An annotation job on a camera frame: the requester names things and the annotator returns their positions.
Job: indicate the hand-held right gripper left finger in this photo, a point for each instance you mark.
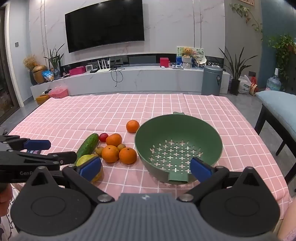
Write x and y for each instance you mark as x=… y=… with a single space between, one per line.
x=90 y=168

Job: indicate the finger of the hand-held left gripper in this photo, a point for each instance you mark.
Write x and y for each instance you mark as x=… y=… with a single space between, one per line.
x=38 y=144
x=67 y=157

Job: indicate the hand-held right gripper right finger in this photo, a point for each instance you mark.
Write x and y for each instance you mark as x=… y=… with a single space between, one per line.
x=200 y=169

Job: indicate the yellow-green round fruit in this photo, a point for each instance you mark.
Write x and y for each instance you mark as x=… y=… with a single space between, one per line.
x=83 y=159

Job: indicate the small brown round fruit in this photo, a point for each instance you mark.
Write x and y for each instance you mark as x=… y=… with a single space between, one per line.
x=99 y=150
x=121 y=146

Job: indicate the green cucumber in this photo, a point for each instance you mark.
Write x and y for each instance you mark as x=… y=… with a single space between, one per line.
x=87 y=144

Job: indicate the orange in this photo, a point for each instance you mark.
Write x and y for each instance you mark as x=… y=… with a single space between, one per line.
x=110 y=153
x=113 y=140
x=132 y=126
x=127 y=155

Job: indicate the green colander bowl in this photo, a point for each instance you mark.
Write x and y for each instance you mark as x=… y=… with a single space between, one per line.
x=185 y=129

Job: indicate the red cherry tomato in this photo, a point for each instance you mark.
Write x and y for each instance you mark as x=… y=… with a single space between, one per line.
x=103 y=137

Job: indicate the pink checked tablecloth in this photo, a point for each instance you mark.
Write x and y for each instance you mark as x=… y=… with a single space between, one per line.
x=69 y=115

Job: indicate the yellow box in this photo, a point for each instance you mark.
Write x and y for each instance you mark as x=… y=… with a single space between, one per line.
x=42 y=99

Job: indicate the person's clothing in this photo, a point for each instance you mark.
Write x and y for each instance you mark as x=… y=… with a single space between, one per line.
x=7 y=227

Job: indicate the pink storage basket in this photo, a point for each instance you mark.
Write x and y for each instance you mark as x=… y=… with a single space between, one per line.
x=59 y=92

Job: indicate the blue snack bag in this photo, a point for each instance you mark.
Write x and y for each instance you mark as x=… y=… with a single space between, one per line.
x=48 y=76

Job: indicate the gold vase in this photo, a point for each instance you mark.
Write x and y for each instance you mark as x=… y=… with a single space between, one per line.
x=39 y=74

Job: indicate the grey padded bench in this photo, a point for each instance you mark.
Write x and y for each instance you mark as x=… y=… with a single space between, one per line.
x=261 y=118

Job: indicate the dried yellow flowers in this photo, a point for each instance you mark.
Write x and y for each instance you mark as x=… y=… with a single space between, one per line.
x=30 y=62

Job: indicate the pink box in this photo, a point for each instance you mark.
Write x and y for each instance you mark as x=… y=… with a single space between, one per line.
x=76 y=70

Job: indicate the green plant in glass vase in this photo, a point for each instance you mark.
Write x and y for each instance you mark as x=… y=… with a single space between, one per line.
x=55 y=62

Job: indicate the grey pedal trash bin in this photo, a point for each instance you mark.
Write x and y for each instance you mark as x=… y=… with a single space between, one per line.
x=210 y=81

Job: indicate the small white clock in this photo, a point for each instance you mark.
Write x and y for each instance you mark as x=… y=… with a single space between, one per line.
x=89 y=68

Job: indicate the white plastic bag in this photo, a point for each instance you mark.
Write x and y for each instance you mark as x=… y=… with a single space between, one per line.
x=244 y=85

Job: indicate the white router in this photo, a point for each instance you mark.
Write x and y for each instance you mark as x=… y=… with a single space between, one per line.
x=103 y=69

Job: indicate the red and orange bag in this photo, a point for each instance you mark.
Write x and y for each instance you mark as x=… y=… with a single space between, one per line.
x=254 y=89

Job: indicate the white marble television cabinet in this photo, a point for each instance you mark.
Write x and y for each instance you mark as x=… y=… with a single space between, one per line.
x=150 y=78

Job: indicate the potted plant with long leaves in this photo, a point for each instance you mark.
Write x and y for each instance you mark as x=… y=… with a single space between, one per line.
x=235 y=69

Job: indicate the red box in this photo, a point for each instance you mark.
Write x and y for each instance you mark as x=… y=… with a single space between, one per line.
x=164 y=62

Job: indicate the teddy bear bouquet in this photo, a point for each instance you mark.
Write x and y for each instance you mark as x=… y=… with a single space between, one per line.
x=186 y=56

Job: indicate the blue water bottle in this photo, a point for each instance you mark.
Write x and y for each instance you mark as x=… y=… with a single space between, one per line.
x=274 y=82

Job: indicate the black flat television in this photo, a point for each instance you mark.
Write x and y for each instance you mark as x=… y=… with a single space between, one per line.
x=104 y=23

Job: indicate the leafy green trailing plant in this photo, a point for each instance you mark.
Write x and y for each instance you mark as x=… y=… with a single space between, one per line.
x=283 y=46

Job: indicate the hanging vine plant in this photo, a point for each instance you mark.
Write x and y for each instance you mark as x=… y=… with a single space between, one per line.
x=245 y=11

